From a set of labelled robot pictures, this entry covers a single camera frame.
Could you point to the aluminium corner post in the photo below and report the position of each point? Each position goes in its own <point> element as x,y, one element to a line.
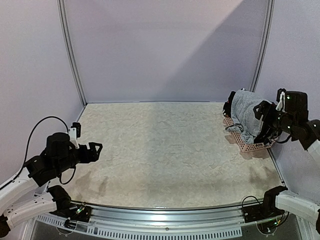
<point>263,44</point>
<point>61,5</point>

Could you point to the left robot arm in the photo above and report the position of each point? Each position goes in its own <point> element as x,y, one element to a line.
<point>60,154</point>

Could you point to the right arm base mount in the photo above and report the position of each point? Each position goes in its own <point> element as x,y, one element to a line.
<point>256,212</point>

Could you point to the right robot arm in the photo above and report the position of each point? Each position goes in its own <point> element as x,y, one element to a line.
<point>301,168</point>

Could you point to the pink perforated laundry basket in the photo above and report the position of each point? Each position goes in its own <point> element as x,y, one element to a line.
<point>243,146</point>

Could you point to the right aluminium corner post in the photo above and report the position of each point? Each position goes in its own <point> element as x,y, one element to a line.
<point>263,44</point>

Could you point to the grey tank top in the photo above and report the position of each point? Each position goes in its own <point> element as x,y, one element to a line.
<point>242,115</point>

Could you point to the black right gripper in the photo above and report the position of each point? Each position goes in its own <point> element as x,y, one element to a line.
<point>265,120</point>

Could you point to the black shirt with buttons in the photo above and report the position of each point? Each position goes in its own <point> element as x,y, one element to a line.
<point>226,111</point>

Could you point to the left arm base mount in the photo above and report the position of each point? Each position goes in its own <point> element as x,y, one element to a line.
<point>75,212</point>

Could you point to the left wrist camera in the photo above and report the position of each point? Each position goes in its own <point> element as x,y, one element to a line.
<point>74,132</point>

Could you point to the aluminium front rail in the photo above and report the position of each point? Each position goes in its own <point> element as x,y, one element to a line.
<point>211,223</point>

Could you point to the left aluminium corner post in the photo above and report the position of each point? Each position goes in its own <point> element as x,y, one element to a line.
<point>61,5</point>

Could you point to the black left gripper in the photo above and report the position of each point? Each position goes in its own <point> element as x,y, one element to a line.
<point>94,156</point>

